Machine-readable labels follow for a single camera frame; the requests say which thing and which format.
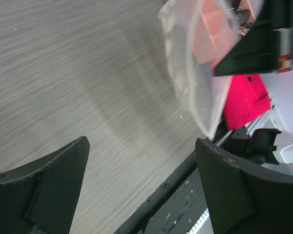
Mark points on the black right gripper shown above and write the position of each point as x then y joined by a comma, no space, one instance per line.
268,45

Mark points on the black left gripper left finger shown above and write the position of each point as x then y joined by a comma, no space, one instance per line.
41,197

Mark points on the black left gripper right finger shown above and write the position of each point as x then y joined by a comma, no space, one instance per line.
243,197

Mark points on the clear dotted zip bag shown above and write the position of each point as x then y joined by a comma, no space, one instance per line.
202,94

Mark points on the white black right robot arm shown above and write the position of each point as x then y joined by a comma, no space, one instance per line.
265,146

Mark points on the pink compartment organizer tray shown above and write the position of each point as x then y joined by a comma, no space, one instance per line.
213,29

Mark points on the magenta red cloth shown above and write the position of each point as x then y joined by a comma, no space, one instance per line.
247,99

